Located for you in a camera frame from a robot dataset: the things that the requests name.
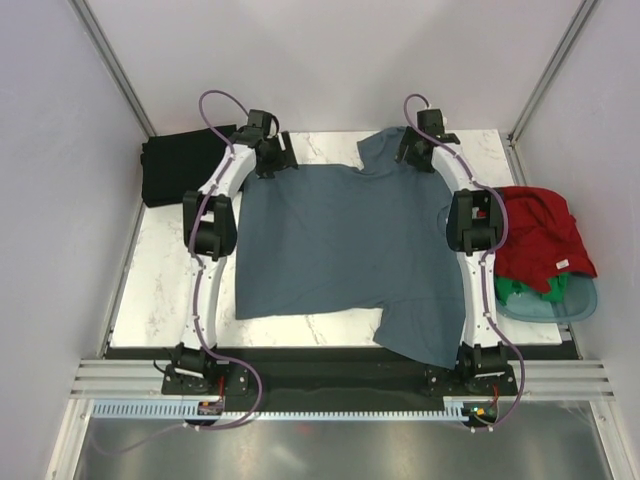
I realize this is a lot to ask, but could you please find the left aluminium frame post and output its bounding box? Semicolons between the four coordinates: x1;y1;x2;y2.
69;0;157;137

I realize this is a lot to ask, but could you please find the right aluminium frame post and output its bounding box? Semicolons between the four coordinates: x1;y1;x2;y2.
507;0;601;144

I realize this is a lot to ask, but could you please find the white slotted cable duct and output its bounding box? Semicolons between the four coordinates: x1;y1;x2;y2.
91;397;496;422

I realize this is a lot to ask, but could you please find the green t-shirt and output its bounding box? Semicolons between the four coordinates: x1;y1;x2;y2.
494;273;570;305

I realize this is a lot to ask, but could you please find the aluminium front frame profile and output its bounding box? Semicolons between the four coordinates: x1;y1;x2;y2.
71;360;614;401

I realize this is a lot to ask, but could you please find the blue-grey t-shirt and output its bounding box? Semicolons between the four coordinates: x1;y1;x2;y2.
235;127;465;369

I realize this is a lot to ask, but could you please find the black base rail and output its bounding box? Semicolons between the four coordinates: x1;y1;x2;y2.
159;344;581;414

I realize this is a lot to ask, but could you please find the aluminium frame post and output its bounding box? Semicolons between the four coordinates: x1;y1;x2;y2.
69;0;157;137
507;0;601;144

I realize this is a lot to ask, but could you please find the red t-shirt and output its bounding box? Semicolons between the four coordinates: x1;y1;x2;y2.
495;186;597;295

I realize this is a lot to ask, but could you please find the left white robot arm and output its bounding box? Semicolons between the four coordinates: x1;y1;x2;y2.
162;110;298;395

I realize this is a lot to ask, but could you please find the teal plastic basket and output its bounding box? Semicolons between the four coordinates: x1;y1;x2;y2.
434;204;600;325

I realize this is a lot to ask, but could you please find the folded black t-shirt stack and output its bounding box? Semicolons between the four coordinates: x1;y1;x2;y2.
140;129;226;208

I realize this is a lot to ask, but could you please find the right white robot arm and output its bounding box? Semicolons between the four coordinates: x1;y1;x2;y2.
396;106;518;396

